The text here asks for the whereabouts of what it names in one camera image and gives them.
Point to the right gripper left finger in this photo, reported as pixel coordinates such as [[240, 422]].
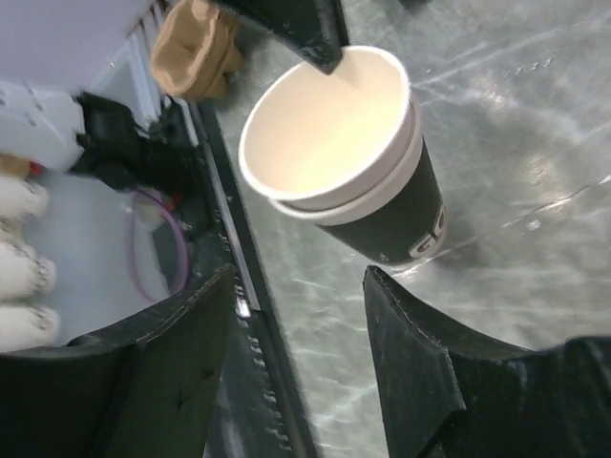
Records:
[[142, 387]]

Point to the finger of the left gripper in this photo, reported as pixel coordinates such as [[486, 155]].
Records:
[[316, 30]]

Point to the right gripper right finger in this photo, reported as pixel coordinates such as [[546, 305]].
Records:
[[447, 390]]

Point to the black paper coffee cup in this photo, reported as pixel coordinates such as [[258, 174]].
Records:
[[400, 220]]

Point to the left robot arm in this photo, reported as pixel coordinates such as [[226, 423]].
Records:
[[49, 49]]

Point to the cardboard cup carrier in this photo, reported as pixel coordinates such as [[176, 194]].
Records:
[[195, 50]]

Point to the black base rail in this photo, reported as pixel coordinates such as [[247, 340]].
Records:
[[259, 410]]

